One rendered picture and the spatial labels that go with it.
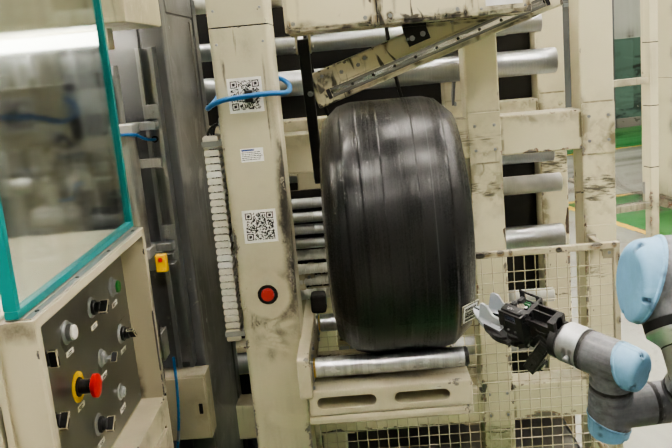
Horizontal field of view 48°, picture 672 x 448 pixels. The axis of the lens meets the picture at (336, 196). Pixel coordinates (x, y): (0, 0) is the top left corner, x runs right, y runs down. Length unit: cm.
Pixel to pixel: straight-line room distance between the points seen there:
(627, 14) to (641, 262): 1187
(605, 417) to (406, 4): 104
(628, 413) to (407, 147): 63
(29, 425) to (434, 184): 82
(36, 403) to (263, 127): 78
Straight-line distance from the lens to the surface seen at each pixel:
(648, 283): 108
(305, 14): 188
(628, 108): 1296
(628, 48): 1291
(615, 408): 143
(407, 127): 155
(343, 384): 170
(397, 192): 147
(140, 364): 167
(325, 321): 194
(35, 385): 112
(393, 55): 202
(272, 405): 181
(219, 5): 164
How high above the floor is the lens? 158
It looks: 11 degrees down
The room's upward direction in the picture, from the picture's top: 5 degrees counter-clockwise
